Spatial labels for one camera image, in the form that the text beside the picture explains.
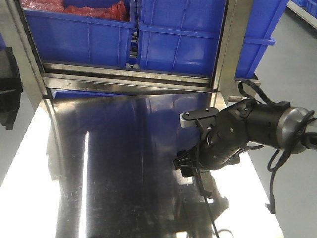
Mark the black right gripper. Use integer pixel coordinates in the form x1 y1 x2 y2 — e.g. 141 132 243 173
173 99 257 178

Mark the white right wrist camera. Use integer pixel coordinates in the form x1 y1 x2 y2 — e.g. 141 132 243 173
179 107 219 128

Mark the red mesh bag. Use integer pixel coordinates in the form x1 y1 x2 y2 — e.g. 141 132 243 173
20 0 128 21

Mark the blue plastic bin left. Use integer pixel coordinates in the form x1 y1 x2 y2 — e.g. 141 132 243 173
24 0 137 67

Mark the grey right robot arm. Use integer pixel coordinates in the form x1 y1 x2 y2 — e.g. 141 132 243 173
173 99 317 178

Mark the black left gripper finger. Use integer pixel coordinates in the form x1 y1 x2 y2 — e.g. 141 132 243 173
0 78 23 130

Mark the blue plastic bin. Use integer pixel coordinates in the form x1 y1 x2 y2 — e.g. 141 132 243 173
137 0 287 78
24 0 137 67

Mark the grey brake pad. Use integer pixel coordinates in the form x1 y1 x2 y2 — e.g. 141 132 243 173
0 47 20 80
198 170 213 198

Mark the stainless steel rack frame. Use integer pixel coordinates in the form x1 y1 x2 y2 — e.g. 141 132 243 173
0 0 253 109

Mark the blue plastic bin right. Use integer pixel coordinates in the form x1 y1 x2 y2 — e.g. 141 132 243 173
137 0 287 78

